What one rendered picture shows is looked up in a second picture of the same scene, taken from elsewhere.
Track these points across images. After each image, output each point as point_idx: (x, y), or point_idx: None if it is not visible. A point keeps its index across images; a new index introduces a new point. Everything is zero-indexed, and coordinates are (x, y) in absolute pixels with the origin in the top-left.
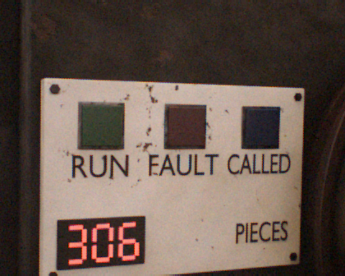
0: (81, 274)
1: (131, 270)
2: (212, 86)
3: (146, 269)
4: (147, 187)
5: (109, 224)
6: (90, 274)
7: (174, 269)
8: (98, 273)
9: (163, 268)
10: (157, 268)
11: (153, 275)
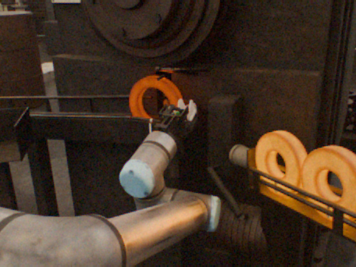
0: (58, 0)
1: (69, 0)
2: None
3: (72, 0)
4: None
5: None
6: (60, 0)
7: (78, 1)
8: (62, 0)
9: (76, 0)
10: (74, 0)
11: (73, 1)
